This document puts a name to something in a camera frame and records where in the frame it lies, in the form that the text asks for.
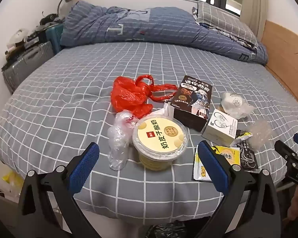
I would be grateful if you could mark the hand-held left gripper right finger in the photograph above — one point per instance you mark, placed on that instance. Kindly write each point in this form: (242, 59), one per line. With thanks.
(211, 163)

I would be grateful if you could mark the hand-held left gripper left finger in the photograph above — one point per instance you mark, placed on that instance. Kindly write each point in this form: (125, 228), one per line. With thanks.
(85, 163)

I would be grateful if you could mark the yellow snack packet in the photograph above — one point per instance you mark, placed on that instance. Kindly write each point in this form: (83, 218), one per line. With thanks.
(227, 155)

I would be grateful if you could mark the clear bubble wrap piece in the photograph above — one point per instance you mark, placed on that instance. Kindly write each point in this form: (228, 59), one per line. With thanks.
(259, 133)

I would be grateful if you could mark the black printed packet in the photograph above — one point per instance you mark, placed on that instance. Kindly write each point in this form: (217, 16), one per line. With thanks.
(247, 156)

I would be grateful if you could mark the white earphone box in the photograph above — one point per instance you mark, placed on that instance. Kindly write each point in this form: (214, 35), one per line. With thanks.
(218, 126)

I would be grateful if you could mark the clear plastic bag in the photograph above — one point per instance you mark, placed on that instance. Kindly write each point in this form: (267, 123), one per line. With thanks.
(118, 138)

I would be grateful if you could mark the small yellow black wrapper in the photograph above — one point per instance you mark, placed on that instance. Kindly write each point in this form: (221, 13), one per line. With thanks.
(244, 136)

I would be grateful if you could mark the yellow yogurt tub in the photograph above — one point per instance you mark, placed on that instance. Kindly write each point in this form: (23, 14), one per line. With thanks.
(159, 135)

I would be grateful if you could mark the white plastic bag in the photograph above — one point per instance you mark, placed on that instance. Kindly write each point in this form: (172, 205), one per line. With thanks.
(166, 111)

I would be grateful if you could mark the trash bin with black liner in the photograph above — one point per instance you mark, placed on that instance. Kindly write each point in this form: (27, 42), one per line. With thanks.
(166, 230)

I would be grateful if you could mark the red plastic bag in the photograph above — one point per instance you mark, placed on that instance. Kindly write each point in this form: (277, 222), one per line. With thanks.
(126, 94)

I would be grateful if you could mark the white metal furniture leg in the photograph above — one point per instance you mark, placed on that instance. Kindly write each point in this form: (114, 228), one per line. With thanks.
(284, 185)

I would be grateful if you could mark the brown cookie box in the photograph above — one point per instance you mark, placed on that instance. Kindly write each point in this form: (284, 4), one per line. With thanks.
(191, 99)

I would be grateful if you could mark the grey checked bed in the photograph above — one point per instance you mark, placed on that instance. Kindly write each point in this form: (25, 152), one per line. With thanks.
(77, 91)

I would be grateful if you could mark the yellow plastic bag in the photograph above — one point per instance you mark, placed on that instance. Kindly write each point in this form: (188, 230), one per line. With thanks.
(11, 181)

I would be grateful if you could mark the wooden headboard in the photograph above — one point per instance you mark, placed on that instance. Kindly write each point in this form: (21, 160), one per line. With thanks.
(288, 54)

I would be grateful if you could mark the grey ribbed suitcase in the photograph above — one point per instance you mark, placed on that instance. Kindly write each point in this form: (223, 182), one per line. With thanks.
(24, 64)

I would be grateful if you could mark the teal suitcase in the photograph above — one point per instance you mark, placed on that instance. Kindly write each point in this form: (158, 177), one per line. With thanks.
(54, 37)

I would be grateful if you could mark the grey checked pillow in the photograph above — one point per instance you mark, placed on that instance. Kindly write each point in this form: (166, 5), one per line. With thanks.
(223, 19)

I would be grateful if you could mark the white rounded object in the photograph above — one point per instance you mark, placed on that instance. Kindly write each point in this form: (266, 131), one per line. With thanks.
(17, 37)

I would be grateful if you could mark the blue striped quilt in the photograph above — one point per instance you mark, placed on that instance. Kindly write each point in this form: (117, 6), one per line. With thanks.
(164, 27)

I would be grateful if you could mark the beige curtain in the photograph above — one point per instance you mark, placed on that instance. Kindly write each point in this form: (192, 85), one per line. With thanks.
(253, 5)

